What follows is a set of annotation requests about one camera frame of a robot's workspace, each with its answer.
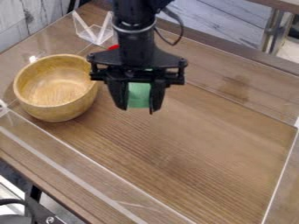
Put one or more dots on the brown wooden bowl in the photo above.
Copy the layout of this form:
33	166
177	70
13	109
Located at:
53	87

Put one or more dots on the metal table leg background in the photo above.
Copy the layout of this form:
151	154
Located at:
276	29

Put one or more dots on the green rectangular block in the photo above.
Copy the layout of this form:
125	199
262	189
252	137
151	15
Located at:
137	94

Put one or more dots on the red plush strawberry toy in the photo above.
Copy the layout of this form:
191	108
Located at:
113	47

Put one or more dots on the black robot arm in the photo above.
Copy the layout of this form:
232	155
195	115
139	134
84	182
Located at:
137	13

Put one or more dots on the clear acrylic corner bracket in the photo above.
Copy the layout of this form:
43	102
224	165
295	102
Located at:
96	34

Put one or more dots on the black table leg bracket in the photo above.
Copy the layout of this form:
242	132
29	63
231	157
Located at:
41	215

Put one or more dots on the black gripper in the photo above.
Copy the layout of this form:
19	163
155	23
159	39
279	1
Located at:
136	62

